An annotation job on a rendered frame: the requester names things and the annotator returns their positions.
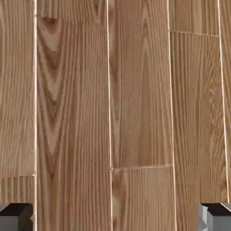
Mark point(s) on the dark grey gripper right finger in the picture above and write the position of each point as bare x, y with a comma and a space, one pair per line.
215, 219

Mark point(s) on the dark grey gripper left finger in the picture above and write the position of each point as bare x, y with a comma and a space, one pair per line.
15, 218

